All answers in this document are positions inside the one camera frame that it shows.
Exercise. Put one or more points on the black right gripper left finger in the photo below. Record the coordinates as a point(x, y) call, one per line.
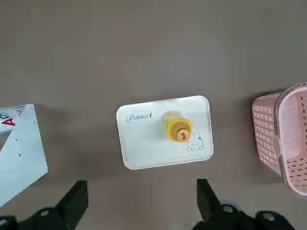
point(67, 208)

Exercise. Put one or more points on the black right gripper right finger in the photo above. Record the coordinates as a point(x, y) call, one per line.
point(216, 213)

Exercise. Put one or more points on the yellow pear drink bottle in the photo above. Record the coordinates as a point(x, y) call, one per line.
point(178, 130)

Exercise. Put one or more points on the clear acrylic stepped shelf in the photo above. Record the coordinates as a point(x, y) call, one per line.
point(21, 153)

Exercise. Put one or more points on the pink plastic basket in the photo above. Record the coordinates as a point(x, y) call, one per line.
point(266, 134)

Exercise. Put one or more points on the cream rectangular tray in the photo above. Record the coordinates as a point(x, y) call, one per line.
point(144, 143)

